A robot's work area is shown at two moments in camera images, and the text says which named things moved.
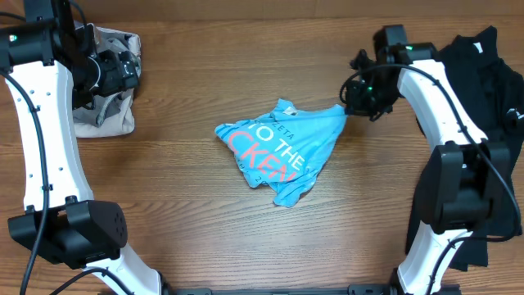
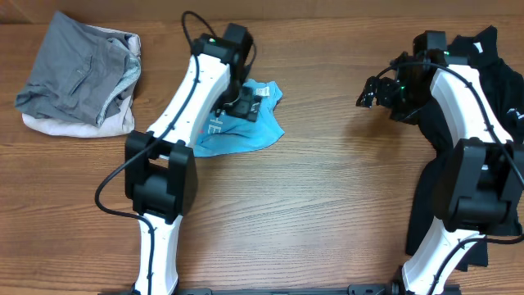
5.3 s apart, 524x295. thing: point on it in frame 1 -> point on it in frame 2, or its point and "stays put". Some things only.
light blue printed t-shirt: x=283 y=150 -> x=231 y=133
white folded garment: x=122 y=121 stays put
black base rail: x=356 y=289 stays put
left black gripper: x=117 y=83 -> x=245 y=107
